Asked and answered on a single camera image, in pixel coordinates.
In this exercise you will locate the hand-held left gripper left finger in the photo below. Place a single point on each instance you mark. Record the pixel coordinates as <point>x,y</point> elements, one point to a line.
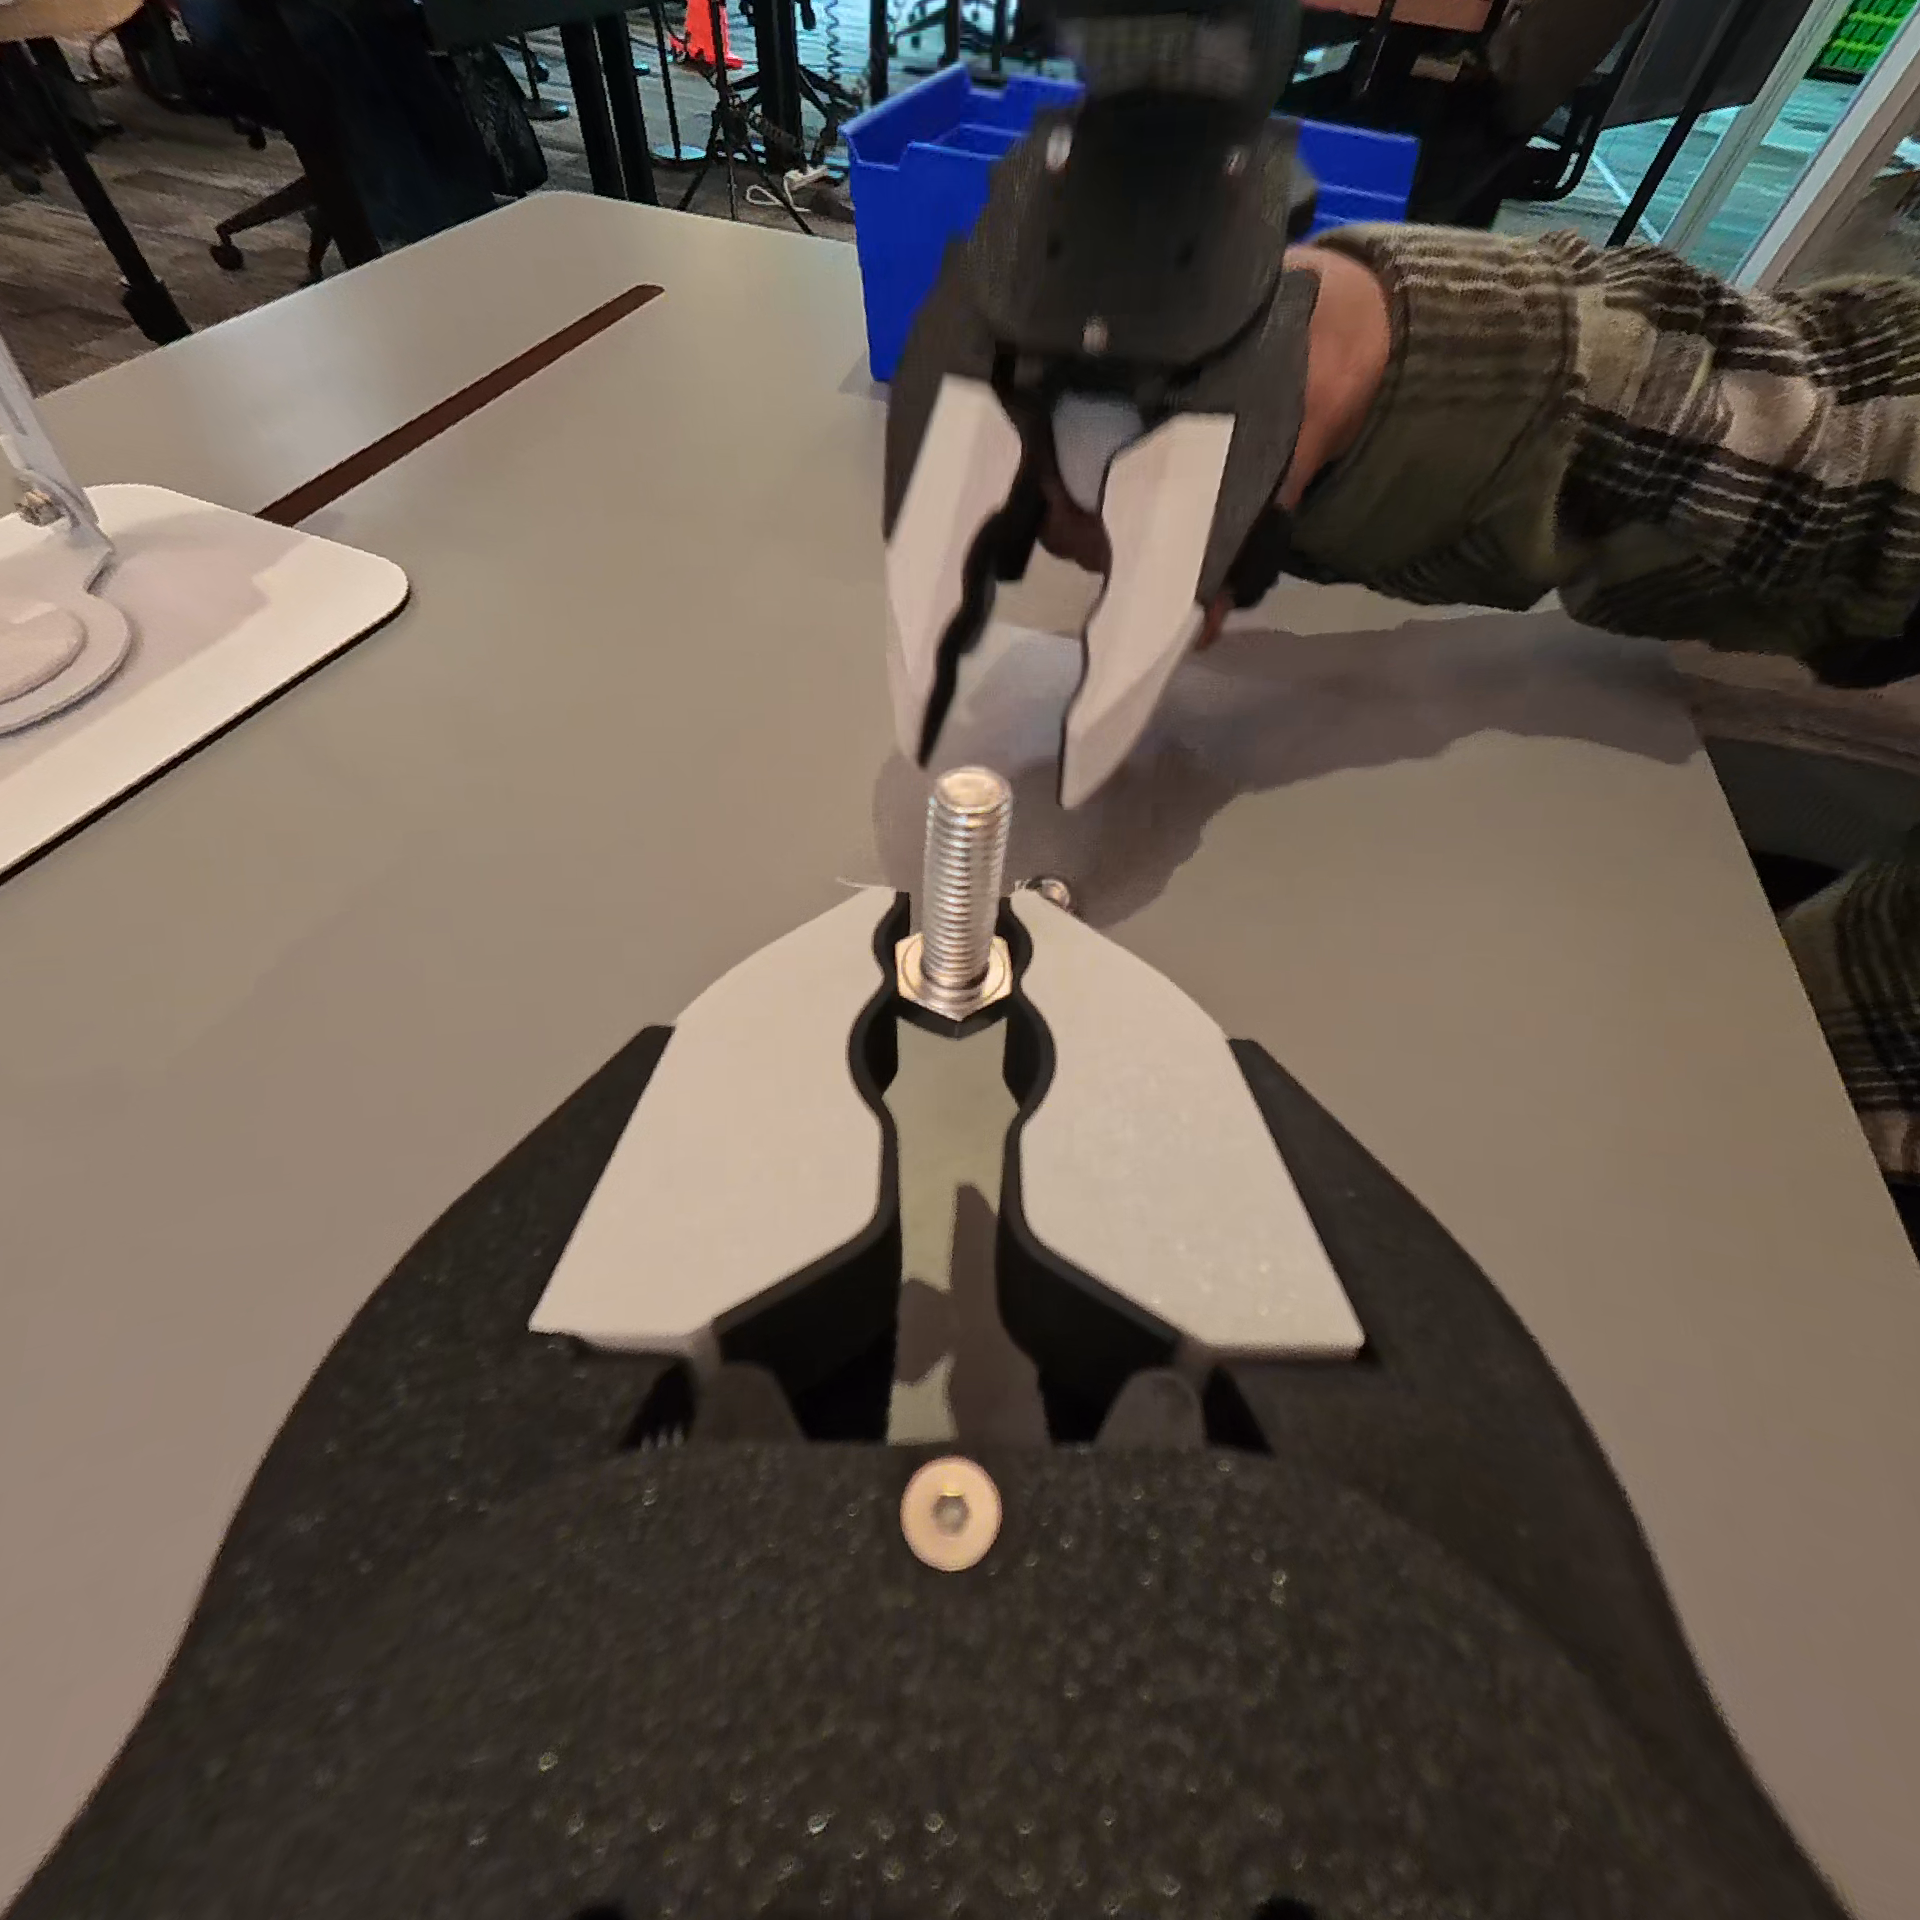
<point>721,1155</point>

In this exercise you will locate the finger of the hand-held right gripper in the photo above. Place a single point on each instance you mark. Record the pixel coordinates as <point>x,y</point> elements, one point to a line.
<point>1163,570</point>
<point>930,525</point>

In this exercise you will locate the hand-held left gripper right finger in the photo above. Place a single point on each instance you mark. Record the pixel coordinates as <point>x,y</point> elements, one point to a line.
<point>1184,1170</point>

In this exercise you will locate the silver hex nut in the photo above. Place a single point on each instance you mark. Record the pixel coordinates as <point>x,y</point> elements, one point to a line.
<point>1056,890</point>

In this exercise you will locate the thick silver hex bolt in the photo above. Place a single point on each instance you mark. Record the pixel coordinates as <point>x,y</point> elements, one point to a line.
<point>964,884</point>

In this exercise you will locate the person's right forearm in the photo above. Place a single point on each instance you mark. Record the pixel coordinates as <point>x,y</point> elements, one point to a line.
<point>1621,435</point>

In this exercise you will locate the person's right hand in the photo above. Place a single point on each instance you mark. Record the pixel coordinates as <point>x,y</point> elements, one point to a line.
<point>1343,361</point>

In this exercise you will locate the blue plastic divider bin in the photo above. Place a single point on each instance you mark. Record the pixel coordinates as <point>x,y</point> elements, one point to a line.
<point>914,211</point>

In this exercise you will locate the orange traffic cone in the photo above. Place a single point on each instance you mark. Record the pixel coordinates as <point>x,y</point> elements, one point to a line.
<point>717,33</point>

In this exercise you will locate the black office chair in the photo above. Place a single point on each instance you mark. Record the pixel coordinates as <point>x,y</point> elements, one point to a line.
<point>480,135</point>

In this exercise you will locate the white rounded base board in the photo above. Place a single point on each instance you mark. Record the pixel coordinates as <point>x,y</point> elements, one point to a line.
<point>271,601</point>

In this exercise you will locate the person's plaid shirt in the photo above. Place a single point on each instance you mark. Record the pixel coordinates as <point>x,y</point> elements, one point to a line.
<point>1868,1020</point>

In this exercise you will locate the green crate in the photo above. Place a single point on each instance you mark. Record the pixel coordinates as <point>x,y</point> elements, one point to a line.
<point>1861,39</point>

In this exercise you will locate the white desk stand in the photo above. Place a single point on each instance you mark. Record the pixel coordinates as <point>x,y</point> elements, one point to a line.
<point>61,661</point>

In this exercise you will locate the black table leg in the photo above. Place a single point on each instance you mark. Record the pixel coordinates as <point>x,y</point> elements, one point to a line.
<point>116,225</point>

